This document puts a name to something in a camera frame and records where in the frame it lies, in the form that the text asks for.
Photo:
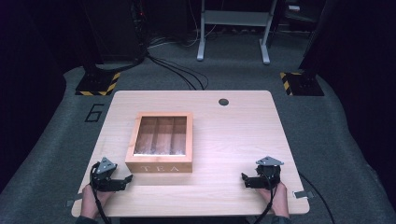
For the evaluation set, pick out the person's left hand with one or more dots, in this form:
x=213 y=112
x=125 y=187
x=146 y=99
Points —
x=90 y=202

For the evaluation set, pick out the white metal stand frame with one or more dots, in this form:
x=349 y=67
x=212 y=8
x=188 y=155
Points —
x=233 y=18

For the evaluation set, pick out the person's right hand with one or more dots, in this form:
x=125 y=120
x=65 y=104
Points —
x=280 y=200

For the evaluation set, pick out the black stand base striped tape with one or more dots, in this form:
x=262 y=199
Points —
x=303 y=84
x=96 y=84

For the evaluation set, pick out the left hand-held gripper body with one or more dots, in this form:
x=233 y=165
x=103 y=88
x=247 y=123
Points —
x=104 y=174

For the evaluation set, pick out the wooden tea box glass lid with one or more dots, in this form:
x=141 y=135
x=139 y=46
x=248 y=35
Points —
x=160 y=162

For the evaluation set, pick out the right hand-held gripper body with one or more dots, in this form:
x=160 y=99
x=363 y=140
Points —
x=268 y=174

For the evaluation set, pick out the dark equipment cabinet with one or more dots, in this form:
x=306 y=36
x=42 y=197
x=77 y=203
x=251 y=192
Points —
x=115 y=28

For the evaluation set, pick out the grey tape strip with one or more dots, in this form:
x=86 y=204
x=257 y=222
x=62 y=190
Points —
x=303 y=194
x=74 y=200

